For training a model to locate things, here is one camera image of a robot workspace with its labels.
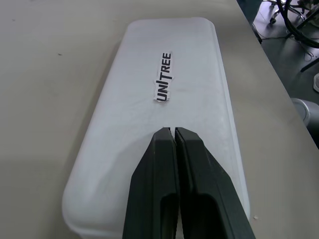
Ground grey round cylinder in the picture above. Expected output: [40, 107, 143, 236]
[291, 98, 319, 140]

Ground white Unitree plastic case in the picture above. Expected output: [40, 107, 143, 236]
[61, 16, 251, 239]

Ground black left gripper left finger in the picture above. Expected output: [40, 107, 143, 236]
[122, 127, 181, 239]

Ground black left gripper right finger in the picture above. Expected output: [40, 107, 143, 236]
[174, 127, 256, 239]

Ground Unitree paper label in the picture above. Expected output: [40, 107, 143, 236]
[153, 50, 174, 104]

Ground office chair wheeled base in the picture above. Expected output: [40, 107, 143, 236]
[259, 0, 308, 25]

